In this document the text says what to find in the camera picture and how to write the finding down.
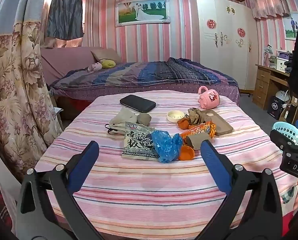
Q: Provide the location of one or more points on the white wardrobe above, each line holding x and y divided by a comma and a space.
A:
224, 55

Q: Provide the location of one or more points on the long cardboard tube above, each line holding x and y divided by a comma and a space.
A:
196, 141

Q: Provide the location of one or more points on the desk lamp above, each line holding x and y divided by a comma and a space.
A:
267, 50

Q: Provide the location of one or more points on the shiny pink curtain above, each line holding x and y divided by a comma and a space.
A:
87, 17

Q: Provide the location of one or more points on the black smartphone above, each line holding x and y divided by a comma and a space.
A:
137, 103

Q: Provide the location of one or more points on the blue plastic bag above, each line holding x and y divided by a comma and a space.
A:
166, 146

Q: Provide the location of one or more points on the purple box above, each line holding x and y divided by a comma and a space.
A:
283, 53

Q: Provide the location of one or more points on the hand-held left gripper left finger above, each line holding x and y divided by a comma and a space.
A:
85, 165

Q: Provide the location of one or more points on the framed wedding photo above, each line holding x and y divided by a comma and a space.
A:
142, 11

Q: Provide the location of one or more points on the brown phone case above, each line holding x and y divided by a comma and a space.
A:
222, 126

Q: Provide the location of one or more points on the orange peel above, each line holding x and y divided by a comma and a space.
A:
182, 124

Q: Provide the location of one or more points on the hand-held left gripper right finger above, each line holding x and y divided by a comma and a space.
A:
215, 165

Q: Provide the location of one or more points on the grey printed food packet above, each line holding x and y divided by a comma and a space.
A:
136, 142

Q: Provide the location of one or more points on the white storage box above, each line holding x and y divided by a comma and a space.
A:
282, 63

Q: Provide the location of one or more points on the brown wrapper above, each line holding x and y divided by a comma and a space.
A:
195, 116

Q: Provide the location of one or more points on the dark grey curtain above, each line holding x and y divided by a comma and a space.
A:
65, 10

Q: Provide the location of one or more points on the wooden desk with drawers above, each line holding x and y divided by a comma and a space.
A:
263, 85

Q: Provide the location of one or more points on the pink cartoon mug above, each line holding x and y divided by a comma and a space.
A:
209, 100

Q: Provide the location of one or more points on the orange plastic lid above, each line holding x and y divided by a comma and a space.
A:
186, 153

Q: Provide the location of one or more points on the beige pillow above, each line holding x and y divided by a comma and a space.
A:
105, 54

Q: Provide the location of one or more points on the white helmet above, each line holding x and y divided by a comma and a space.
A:
282, 95

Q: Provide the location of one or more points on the orange snack packet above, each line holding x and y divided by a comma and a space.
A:
199, 129

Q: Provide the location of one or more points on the bed with purple dotted sheet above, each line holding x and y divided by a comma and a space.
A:
164, 91

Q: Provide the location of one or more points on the beige face mask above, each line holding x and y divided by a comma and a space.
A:
122, 120

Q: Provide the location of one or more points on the mauve covered headboard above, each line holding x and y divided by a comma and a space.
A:
64, 61

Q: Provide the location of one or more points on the beige floral curtain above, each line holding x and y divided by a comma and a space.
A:
14, 92

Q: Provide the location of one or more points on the pink floral valance curtain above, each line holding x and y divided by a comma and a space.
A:
268, 2

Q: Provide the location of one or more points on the small framed couple photo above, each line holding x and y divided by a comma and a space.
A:
290, 26

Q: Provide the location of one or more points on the pink plush toy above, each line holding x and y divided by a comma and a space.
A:
94, 67

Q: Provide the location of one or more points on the white round lid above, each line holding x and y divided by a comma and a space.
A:
175, 116

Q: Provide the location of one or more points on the yellow-green plush toy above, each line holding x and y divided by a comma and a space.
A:
108, 64

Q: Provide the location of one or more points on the pink striped tablecloth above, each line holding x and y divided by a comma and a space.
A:
139, 192

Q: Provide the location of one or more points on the light blue plastic basket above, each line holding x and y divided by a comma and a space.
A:
286, 127

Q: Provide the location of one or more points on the black printed box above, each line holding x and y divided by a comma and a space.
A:
276, 107

